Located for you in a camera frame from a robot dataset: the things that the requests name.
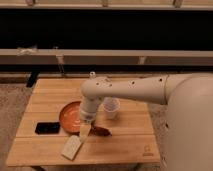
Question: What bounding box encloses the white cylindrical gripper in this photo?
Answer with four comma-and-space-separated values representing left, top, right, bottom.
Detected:
79, 97, 101, 139

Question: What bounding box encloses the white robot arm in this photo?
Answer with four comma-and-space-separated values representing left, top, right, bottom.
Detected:
80, 73, 213, 171

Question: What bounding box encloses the dark red chili pepper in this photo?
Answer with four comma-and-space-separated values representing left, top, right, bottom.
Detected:
91, 126, 111, 136

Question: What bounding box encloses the orange round plate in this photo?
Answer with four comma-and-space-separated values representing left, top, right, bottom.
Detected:
59, 101, 81, 134

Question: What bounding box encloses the white rectangular remote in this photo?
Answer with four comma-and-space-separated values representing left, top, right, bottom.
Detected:
61, 135, 82, 160

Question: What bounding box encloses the translucent plastic cup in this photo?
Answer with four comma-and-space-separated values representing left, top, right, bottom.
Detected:
103, 97, 120, 119

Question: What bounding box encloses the black smartphone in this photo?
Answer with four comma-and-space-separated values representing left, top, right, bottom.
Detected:
35, 122, 60, 134

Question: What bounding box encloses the wooden slatted table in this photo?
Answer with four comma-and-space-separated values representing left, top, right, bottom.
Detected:
7, 79, 160, 166

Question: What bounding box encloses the grey horizontal shelf rail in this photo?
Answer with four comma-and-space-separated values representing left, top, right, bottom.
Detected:
0, 48, 213, 66

